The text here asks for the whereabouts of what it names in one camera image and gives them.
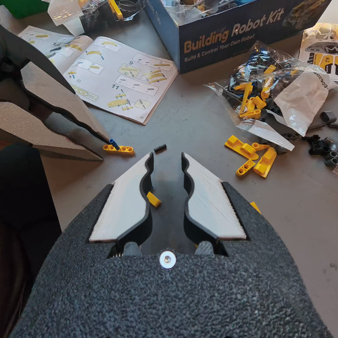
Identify dark grey angled connector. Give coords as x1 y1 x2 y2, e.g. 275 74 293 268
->
320 111 338 129

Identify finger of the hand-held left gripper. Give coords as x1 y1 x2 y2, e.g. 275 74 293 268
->
21 61 111 145
0 102 104 161

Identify yellow five-hole beam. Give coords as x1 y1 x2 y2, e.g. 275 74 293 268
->
103 144 135 155
146 191 161 208

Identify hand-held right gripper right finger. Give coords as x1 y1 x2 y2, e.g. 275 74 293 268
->
181 152 247 248

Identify person's legs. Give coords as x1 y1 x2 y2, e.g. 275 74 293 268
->
0 144 62 264

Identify yellow and grey sticker sheet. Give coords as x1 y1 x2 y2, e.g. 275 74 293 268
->
298 22 338 82

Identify dark blue kit box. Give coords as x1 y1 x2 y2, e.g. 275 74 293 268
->
144 0 333 74

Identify yellow angled panel piece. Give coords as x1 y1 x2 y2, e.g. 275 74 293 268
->
224 135 259 161

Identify yellow three-hole beam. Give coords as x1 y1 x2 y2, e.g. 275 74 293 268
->
236 159 256 176

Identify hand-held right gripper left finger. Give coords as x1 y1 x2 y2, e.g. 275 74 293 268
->
89 152 154 247

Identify pile of black connectors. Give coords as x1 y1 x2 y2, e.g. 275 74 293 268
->
302 135 338 167

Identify grey desk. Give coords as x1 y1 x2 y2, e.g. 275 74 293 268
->
0 5 338 333

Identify plastic bag of yellow parts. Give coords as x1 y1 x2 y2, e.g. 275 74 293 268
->
205 41 338 151

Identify yellow curved panel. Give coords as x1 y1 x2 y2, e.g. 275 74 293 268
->
253 147 277 178

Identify open instruction booklet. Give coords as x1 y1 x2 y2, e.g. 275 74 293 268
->
18 26 179 125

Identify green bin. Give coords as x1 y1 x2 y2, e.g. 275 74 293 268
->
0 0 51 19

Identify plastic bag of large parts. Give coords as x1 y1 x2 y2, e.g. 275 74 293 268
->
48 0 146 36

